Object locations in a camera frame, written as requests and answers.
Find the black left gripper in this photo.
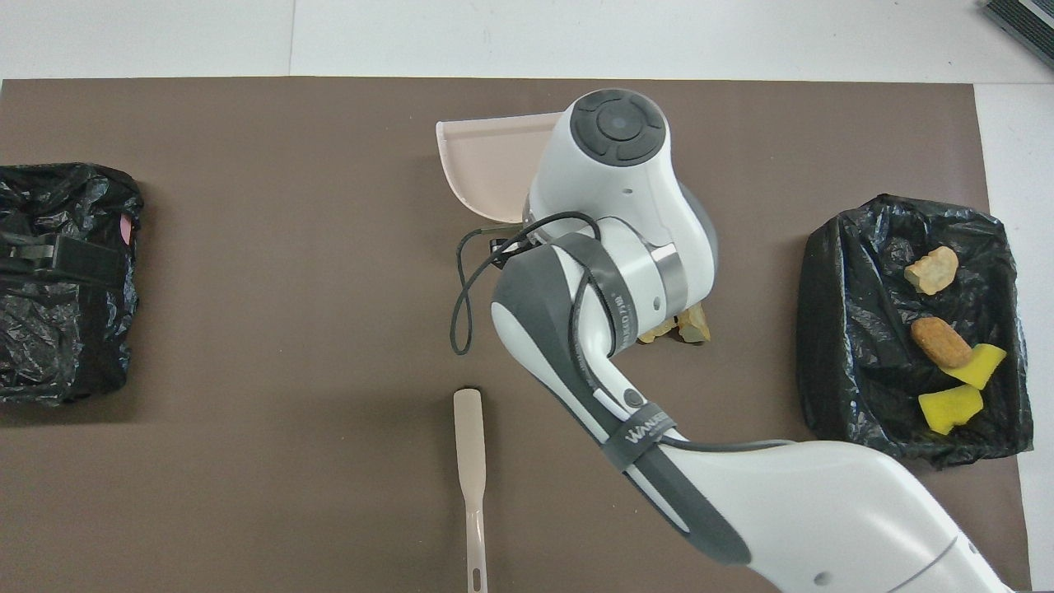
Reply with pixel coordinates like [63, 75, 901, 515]
[0, 233, 129, 287]

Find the beige plastic dustpan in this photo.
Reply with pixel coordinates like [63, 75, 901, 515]
[435, 111, 565, 225]

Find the small croissant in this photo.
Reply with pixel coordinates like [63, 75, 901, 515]
[904, 245, 960, 296]

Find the brown fried nugget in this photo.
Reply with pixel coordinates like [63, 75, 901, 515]
[910, 317, 974, 369]

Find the small yellow sponge piece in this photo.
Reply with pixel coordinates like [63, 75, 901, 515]
[941, 343, 1008, 390]

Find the bin with black bag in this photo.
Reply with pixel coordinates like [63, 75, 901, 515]
[795, 194, 1034, 470]
[0, 162, 145, 406]

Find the brown table mat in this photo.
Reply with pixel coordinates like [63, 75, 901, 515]
[0, 77, 1032, 593]

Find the grey ribbed panel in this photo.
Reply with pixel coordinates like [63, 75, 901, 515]
[980, 0, 1054, 71]

